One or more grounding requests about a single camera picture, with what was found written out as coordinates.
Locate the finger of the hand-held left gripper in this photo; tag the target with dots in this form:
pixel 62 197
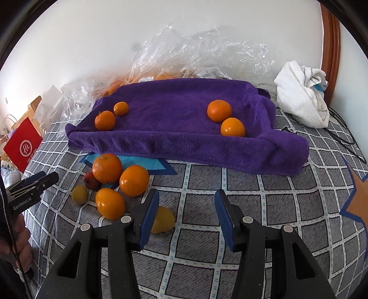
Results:
pixel 46 179
pixel 26 181

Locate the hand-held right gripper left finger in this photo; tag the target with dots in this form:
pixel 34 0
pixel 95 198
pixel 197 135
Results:
pixel 149 218

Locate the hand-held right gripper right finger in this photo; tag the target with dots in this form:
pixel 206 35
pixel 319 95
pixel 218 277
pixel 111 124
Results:
pixel 227 221

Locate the yellow round fruit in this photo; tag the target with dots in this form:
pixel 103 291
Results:
pixel 165 220
pixel 79 194

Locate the orange mandarin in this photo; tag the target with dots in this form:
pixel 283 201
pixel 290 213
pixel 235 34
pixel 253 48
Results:
pixel 110 203
pixel 219 110
pixel 134 180
pixel 233 126

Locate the small red fruit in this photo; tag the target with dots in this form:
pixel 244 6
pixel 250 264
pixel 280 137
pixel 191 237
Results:
pixel 91 181

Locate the large scarred mandarin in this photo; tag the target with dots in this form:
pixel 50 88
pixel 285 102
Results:
pixel 107 168

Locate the mandarin with stem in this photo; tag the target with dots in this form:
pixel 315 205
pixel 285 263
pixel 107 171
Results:
pixel 105 120

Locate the small mandarin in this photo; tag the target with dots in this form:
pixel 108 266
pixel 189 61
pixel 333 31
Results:
pixel 121 108

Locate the purple towel-covered tray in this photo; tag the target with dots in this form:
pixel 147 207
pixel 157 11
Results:
pixel 178 115

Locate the person's left hand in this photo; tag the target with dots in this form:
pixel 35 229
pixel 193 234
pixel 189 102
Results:
pixel 21 241

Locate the red paper bag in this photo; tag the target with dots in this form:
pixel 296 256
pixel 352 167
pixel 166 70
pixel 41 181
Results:
pixel 23 146

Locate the grey checked tablecloth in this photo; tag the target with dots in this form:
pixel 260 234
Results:
pixel 201 195

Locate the wooden chair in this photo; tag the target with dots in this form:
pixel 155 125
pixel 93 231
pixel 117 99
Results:
pixel 33 105

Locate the white plastic bag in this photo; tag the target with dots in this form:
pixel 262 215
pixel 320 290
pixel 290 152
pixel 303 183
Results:
pixel 51 97

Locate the white towel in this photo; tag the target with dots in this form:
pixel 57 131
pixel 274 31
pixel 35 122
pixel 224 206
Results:
pixel 296 92

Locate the clear bag of kumquats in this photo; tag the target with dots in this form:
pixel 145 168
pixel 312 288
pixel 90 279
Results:
pixel 155 57

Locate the blue tissue pack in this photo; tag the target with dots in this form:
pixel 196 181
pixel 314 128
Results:
pixel 319 87

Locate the clear bag of brown fruit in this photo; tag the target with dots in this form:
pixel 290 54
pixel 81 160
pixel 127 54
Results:
pixel 230 51

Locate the brown wooden door frame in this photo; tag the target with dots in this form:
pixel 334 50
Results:
pixel 330 51

